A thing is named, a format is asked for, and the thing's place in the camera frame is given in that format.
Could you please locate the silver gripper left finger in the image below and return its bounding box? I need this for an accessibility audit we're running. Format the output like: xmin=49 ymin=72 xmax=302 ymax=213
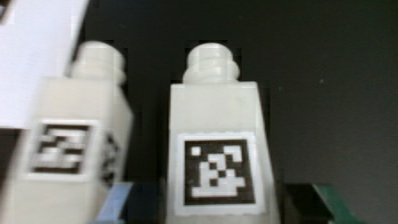
xmin=94 ymin=182 xmax=133 ymax=224

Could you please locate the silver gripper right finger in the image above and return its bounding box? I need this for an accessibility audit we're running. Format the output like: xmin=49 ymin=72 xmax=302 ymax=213
xmin=312 ymin=184 xmax=367 ymax=224

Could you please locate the white table leg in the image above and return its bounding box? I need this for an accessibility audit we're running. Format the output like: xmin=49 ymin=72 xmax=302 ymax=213
xmin=165 ymin=43 xmax=280 ymax=224
xmin=0 ymin=41 xmax=133 ymax=224

